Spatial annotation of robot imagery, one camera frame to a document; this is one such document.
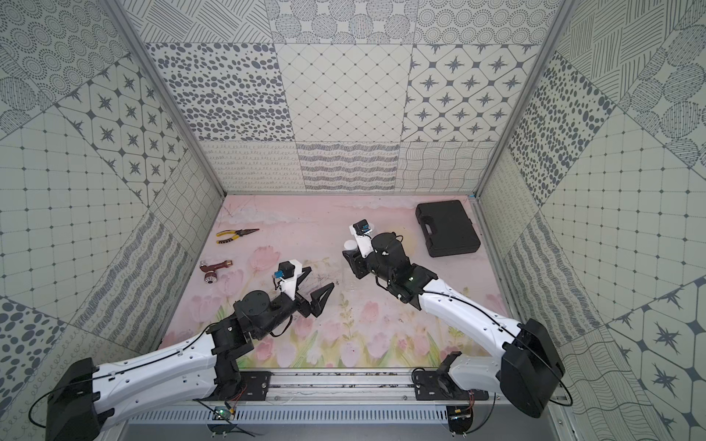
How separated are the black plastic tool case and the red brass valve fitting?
752 millimetres

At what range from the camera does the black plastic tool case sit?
3.32 ft

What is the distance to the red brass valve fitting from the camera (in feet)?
3.09
